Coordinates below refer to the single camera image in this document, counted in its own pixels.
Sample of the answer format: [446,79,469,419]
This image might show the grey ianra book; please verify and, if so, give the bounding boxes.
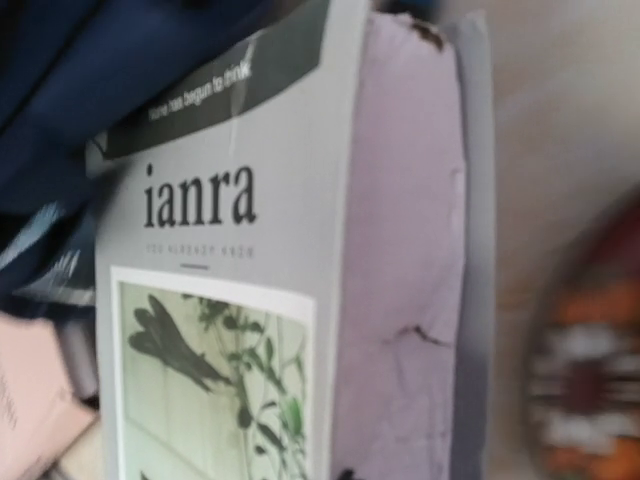
[87,1,493,479]

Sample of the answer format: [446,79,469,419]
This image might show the navy blue student backpack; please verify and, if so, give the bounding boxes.
[1,1,299,321]

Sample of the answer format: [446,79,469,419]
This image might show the pink warm chord book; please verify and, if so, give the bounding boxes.
[1,314,99,479]

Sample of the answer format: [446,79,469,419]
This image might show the red floral plate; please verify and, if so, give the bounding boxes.
[520,187,639,479]

